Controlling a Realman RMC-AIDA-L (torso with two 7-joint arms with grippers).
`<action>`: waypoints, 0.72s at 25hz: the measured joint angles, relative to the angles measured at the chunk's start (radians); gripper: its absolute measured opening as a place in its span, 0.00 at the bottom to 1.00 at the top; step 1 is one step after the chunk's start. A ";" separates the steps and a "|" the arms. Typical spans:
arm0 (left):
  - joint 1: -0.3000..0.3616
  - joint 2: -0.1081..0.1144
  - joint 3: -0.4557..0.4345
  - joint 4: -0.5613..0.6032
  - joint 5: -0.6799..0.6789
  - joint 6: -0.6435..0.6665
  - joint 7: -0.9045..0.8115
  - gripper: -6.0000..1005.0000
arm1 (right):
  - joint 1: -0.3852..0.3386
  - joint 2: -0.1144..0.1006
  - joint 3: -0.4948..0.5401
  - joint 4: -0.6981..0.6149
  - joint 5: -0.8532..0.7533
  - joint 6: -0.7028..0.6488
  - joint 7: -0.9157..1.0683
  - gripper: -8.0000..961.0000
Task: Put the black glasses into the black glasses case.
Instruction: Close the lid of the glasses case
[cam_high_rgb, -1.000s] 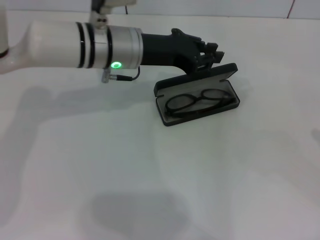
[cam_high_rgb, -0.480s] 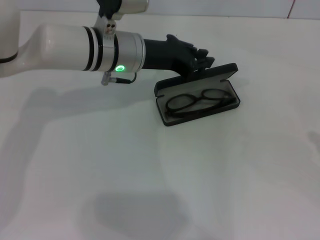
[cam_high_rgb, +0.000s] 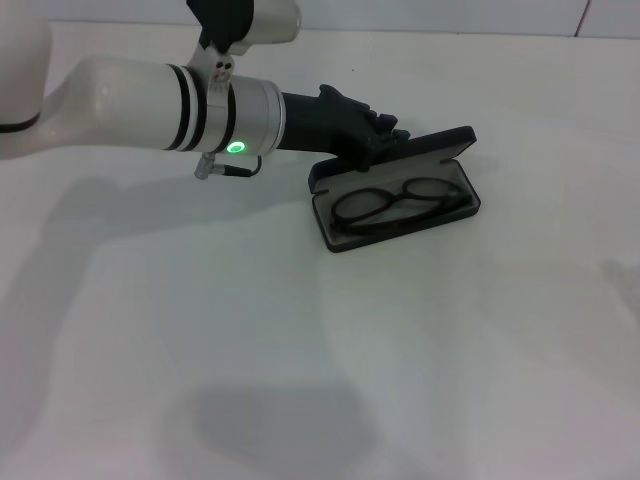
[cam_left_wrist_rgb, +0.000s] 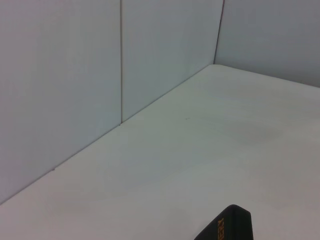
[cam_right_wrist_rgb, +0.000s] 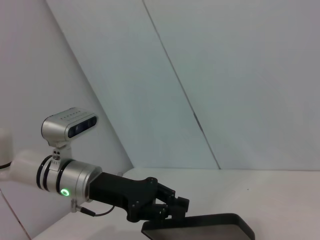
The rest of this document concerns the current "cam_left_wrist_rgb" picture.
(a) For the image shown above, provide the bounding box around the black glasses case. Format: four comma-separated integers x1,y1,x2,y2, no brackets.
193,204,254,240

